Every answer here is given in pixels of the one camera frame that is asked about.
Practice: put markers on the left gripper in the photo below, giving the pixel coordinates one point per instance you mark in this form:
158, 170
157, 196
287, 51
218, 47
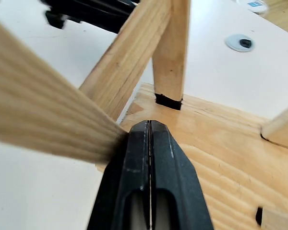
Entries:
54, 19

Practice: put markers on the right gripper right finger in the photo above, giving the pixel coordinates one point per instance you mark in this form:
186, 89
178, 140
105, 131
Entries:
168, 172

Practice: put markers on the wooden leg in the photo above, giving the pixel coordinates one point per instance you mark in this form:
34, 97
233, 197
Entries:
38, 100
279, 220
282, 129
171, 60

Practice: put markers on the wooden cross bar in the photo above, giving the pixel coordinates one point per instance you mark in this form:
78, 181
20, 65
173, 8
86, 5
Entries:
127, 62

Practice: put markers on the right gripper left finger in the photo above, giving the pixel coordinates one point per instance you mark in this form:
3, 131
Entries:
132, 167

